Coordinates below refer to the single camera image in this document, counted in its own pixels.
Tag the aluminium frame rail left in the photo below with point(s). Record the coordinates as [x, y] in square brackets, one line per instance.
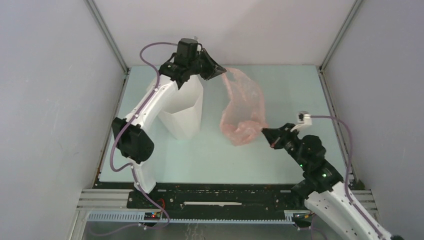
[104, 29]

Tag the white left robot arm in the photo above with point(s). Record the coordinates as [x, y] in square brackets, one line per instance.
[132, 147]

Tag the aluminium frame rail right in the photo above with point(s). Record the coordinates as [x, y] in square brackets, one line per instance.
[341, 33]

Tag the pink plastic trash bag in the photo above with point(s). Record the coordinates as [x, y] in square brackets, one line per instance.
[244, 117]

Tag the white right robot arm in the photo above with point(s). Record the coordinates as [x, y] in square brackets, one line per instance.
[323, 188]

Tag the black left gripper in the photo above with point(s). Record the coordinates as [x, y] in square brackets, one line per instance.
[213, 68]

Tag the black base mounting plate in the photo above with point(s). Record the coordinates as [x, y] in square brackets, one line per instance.
[209, 200]

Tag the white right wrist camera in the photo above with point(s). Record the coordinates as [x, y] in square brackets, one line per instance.
[304, 120]

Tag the aluminium frame rail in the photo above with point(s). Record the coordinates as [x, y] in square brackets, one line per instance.
[341, 33]
[104, 29]

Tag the white faceted trash bin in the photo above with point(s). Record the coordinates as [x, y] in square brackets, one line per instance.
[182, 114]

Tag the light blue cable duct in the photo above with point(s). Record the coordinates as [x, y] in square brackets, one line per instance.
[150, 217]

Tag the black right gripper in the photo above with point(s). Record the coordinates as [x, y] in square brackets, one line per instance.
[272, 135]

